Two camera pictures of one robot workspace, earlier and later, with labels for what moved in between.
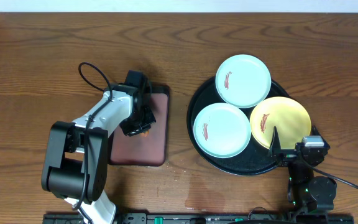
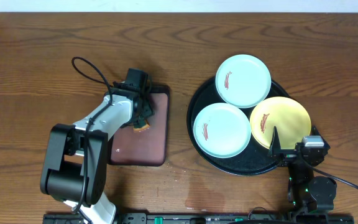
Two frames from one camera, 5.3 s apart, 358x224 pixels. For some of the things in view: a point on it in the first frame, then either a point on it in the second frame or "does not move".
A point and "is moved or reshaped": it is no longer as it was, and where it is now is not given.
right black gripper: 287,155 does not move
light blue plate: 243,81 does not move
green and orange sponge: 145,134 is moved or reshaped
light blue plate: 222,130 does not move
